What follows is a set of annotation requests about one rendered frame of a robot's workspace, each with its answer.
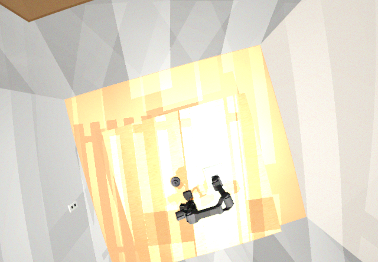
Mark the grey round pedestal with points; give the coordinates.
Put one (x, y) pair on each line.
(175, 181)

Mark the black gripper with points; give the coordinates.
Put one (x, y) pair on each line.
(188, 197)

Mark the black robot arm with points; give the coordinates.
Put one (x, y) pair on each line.
(193, 215)

